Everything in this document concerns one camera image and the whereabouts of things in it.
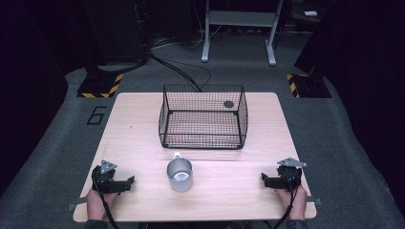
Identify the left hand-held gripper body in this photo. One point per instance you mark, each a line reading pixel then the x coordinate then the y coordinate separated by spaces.
pixel 106 181

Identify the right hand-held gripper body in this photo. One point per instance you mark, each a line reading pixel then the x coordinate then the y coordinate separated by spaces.
pixel 289 178

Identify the silver metal cup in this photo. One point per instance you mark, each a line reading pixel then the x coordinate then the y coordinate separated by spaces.
pixel 180 183

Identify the person's left hand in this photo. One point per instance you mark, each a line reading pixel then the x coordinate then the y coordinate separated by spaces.
pixel 97 205

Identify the person's right hand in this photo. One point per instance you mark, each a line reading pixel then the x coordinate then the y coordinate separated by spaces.
pixel 297 205

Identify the dark round table grommet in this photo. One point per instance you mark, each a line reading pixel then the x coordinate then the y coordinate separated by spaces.
pixel 228 104

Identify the black yellow-striped stand base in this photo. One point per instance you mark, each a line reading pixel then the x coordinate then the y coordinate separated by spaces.
pixel 100 85
pixel 310 86

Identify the dark curtain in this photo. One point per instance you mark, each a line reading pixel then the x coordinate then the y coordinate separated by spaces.
pixel 366 63
pixel 28 63

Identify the small white box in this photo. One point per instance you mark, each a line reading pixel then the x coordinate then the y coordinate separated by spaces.
pixel 310 13

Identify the grey metal table bracket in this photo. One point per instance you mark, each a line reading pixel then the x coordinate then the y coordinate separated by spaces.
pixel 314 201
pixel 78 203

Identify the white metal stand frame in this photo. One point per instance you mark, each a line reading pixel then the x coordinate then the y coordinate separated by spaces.
pixel 242 18

